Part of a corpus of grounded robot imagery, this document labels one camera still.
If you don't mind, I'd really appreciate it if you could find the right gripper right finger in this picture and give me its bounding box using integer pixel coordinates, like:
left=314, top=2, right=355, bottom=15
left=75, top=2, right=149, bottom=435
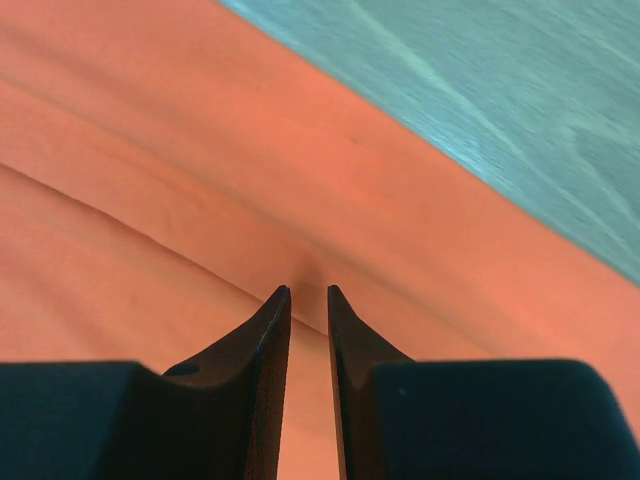
left=327, top=285, right=413, bottom=479

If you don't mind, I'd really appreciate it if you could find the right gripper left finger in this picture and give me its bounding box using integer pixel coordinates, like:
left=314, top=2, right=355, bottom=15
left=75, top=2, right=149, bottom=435
left=164, top=285, right=291, bottom=479

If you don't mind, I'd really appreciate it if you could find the orange t shirt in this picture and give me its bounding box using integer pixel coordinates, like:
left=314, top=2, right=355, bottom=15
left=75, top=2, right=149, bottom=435
left=1, top=1, right=639, bottom=479

